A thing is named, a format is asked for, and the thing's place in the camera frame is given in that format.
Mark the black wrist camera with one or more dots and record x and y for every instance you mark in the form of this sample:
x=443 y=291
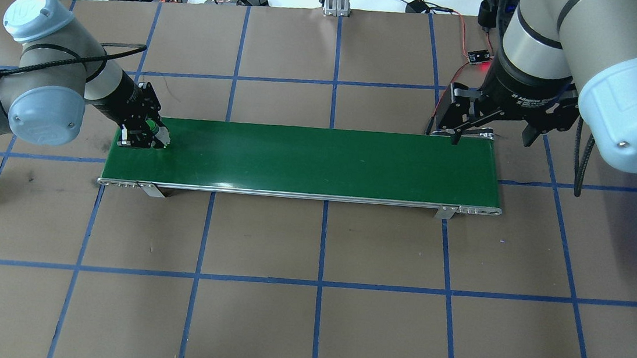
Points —
x=495 y=12

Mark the green conveyor belt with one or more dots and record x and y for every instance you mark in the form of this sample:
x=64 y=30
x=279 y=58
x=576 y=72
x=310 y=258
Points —
x=326 y=162

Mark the small black circuit board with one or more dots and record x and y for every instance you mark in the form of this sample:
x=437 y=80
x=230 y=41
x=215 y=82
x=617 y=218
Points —
x=480 y=57

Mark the white push-button switch block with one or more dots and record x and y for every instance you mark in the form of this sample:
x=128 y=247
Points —
x=152 y=126

